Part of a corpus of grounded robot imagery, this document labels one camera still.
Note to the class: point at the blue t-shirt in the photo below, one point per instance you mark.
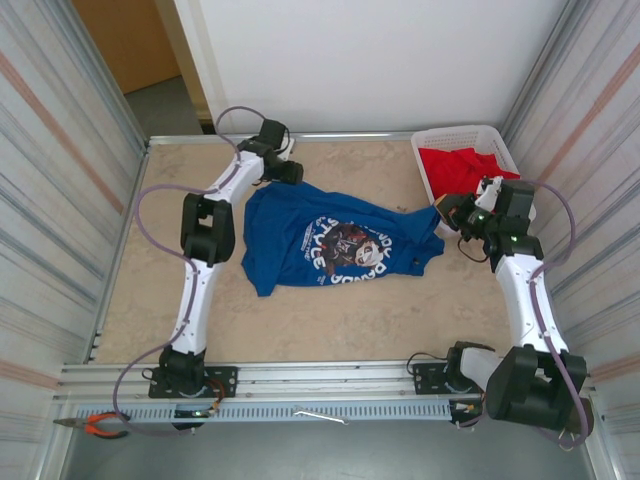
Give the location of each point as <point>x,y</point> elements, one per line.
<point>300,220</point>

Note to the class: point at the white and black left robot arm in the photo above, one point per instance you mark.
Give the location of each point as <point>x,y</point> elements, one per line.
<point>207,230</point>

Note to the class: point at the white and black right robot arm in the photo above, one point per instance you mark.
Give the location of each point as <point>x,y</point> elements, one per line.
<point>525,300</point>

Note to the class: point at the red cloth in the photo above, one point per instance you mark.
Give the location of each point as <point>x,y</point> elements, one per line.
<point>450,170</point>

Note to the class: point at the white plastic basket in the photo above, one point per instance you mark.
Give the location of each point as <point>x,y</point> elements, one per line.
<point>450,136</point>

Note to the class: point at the wooden door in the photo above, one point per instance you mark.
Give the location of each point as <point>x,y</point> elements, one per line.
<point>130,45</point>

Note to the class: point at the metal hex key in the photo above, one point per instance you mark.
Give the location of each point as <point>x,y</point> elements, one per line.
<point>320,415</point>

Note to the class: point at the aluminium table frame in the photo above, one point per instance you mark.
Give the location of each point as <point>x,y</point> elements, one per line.
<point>350,136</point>

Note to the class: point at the white door frame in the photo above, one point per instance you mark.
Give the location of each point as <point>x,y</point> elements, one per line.
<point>203,60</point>

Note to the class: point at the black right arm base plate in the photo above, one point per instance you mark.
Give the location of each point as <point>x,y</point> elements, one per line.
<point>425,377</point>

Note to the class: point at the aluminium corner post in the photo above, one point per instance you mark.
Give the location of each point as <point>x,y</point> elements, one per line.
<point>108,85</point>
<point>542,65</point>

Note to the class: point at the aluminium mounting rail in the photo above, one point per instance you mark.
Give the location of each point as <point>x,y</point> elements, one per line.
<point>325,375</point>

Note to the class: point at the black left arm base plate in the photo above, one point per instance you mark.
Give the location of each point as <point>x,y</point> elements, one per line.
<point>225,382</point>

